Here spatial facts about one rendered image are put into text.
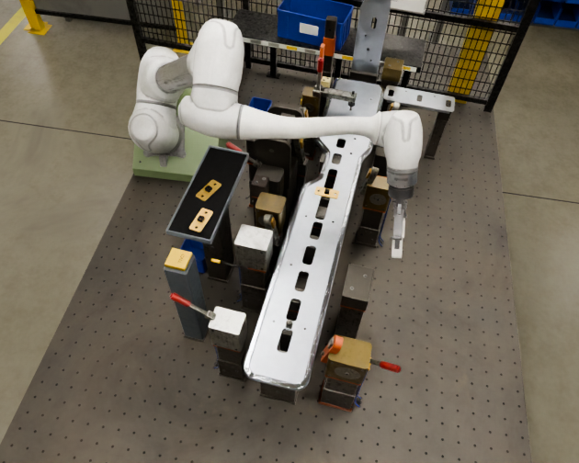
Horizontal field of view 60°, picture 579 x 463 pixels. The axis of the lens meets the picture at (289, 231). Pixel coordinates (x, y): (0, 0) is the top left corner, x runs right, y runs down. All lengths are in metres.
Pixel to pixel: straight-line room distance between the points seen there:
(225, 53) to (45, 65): 3.01
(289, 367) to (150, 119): 1.06
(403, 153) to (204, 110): 0.57
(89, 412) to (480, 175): 1.83
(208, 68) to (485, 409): 1.36
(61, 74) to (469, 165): 3.01
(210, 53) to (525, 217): 2.36
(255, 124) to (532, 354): 1.93
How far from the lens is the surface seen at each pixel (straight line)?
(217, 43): 1.49
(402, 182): 1.50
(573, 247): 3.34
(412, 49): 2.47
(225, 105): 1.46
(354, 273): 1.56
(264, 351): 1.46
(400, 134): 1.45
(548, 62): 4.67
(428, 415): 1.78
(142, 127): 1.99
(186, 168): 2.22
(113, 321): 1.92
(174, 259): 1.44
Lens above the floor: 2.34
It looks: 53 degrees down
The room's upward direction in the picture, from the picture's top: 3 degrees clockwise
